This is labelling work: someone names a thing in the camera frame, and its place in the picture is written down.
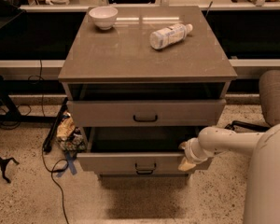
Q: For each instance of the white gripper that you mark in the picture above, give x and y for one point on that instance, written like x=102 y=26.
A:
x=190 y=152

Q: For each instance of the grey drawer cabinet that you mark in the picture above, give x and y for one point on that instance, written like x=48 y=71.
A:
x=120 y=65

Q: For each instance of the white plastic bottle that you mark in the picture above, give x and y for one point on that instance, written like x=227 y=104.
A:
x=169 y=35

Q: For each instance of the blue tape cross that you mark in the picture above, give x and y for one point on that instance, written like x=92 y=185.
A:
x=70 y=164

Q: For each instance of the grey drawer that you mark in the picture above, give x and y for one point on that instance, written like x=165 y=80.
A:
x=136 y=150
x=145 y=113

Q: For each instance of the white ceramic bowl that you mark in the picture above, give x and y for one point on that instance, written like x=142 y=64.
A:
x=103 y=17

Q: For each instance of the black power strip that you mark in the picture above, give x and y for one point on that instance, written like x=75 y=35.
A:
x=47 y=143

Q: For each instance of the grey office chair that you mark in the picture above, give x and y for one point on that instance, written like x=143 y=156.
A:
x=269 y=95

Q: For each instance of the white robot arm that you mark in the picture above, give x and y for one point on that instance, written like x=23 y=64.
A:
x=262 y=198

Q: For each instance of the snack bags on floor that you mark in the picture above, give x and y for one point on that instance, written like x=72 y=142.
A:
x=68 y=134

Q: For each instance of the black table leg frame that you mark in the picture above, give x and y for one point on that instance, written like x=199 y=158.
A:
x=13 y=114

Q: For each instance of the grey top drawer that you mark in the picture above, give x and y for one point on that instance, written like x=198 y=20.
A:
x=145 y=113

